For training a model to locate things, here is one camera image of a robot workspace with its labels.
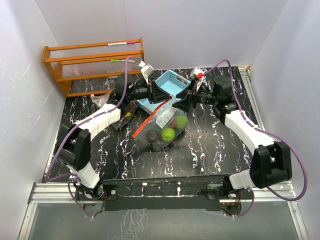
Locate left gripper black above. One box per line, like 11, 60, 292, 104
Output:
126, 77, 172, 105

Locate zip bag red seal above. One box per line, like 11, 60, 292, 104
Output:
132, 96, 187, 151

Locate pink white marker pen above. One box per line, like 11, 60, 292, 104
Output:
106, 41, 136, 46

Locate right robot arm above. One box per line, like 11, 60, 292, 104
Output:
172, 76, 292, 199

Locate black base crossbar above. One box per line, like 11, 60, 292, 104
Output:
74, 174, 253, 212

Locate green bumpy fake fruit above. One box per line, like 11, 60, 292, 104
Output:
161, 127, 176, 143

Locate green white marker pen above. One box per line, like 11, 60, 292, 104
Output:
110, 59, 136, 63

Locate aluminium frame rail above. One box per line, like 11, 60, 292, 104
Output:
18, 181, 309, 240

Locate zip bag with grapes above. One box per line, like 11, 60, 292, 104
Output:
90, 93, 140, 131

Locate light blue plastic basket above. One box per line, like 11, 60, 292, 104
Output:
137, 70, 190, 115

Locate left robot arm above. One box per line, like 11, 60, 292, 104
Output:
52, 73, 172, 200

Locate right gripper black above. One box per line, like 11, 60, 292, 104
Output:
172, 79, 219, 113

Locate dark purple fake grapes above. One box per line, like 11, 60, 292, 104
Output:
117, 100, 139, 128

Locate dark red fake fruit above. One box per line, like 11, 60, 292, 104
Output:
145, 129, 159, 144

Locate wooden shelf rack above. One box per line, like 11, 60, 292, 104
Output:
41, 37, 145, 98

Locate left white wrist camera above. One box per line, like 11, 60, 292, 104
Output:
138, 61, 154, 81

